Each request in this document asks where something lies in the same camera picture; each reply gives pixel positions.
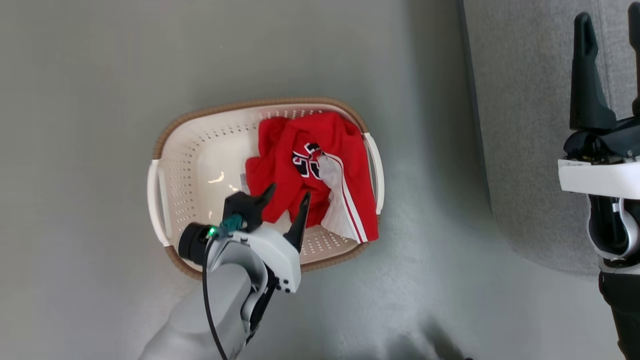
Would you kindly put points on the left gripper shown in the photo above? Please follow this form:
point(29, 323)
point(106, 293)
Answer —
point(265, 255)

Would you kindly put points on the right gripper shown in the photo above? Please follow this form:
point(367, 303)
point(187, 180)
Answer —
point(600, 175)

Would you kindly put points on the red basketball jersey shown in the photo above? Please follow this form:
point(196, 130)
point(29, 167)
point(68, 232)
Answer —
point(300, 135)

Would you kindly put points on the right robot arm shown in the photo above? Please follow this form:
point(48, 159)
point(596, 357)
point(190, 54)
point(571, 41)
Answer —
point(625, 310)

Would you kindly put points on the grey fabric sofa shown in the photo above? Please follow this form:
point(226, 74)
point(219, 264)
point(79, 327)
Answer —
point(525, 125)

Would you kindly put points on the cream perforated laundry basket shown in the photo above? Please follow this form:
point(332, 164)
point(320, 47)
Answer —
point(200, 165)

